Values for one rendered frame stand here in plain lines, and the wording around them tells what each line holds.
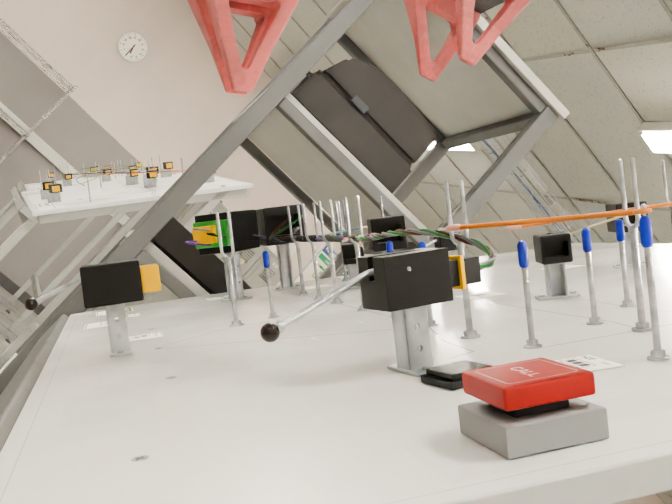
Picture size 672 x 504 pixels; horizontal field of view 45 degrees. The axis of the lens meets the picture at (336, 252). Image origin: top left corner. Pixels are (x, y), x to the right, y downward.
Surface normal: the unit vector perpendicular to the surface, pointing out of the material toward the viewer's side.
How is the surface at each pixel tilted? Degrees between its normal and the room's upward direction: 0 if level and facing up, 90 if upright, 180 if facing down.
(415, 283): 83
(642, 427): 49
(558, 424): 90
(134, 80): 90
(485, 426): 140
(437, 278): 83
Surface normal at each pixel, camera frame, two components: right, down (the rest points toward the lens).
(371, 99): 0.29, 0.04
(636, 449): -0.11, -0.99
